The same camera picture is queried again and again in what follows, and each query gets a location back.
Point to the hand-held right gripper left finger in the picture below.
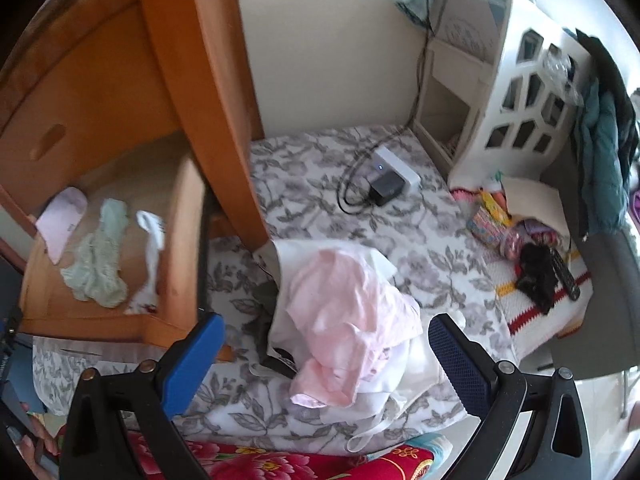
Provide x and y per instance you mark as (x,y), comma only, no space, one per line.
(192,360)

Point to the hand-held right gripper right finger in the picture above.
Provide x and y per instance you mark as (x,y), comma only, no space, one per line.
(457,365)

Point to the large white cloth garment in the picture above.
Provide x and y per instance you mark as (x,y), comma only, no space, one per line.
(400,410)

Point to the grey cloth garment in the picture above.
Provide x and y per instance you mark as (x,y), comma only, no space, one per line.
(262,320)

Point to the white sock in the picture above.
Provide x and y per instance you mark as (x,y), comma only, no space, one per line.
(150,250)

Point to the black lace underwear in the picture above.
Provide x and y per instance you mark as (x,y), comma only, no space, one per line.
(537,275)

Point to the wooden drawer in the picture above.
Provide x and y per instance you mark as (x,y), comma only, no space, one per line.
(180,240)
(100,85)

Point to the cream patterned cloth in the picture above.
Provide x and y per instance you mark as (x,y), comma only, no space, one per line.
(100,260)

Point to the pale pink underwear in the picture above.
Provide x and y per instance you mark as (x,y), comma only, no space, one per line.
(340,310)

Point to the pink sock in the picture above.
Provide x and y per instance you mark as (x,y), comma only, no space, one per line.
(62,220)

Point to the closed wooden drawer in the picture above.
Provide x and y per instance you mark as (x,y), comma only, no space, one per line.
(100,85)

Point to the person's left hand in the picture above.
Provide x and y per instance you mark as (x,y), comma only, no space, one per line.
(37,450)

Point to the striped crochet blanket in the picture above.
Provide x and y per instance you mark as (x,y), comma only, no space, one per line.
(515,310)

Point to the red floral blanket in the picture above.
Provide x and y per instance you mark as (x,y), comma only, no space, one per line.
(250,462)

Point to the black remote control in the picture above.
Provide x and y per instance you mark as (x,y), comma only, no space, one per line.
(562,270)

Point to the colourful packet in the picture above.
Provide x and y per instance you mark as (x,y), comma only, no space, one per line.
(492,222)

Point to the grey chair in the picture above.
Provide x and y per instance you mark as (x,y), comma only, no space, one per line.
(600,310)

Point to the beige paper sheet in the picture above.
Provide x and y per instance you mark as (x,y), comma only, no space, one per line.
(530,197)

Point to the black charger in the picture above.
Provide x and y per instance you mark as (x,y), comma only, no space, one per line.
(385,189)

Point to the white power adapter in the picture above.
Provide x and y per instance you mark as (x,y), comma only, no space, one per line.
(397,170)

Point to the grey floral bedsheet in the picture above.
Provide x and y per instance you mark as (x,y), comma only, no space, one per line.
(310,170)

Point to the teal garment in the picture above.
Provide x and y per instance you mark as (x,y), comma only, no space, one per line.
(600,150)

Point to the white laundry basket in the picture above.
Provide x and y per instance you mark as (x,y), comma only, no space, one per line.
(525,85)

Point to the wooden nightstand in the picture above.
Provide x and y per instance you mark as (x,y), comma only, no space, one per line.
(210,60)

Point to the clear plastic bag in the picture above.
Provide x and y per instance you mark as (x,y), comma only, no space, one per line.
(560,67)

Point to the black garment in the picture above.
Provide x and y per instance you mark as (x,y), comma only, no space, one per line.
(607,65)

